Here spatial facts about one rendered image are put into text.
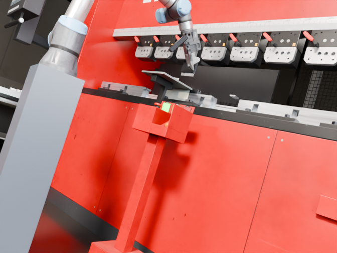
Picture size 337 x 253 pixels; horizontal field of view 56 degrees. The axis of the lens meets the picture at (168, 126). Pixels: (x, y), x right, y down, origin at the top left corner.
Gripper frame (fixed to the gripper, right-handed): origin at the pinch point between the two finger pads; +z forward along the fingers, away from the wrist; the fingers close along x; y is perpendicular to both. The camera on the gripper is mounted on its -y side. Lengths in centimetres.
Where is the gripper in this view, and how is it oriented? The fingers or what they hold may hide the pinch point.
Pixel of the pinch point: (190, 68)
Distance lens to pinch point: 179.1
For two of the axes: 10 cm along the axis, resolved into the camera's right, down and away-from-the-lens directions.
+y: 9.6, -2.5, 1.1
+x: -1.7, -2.4, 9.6
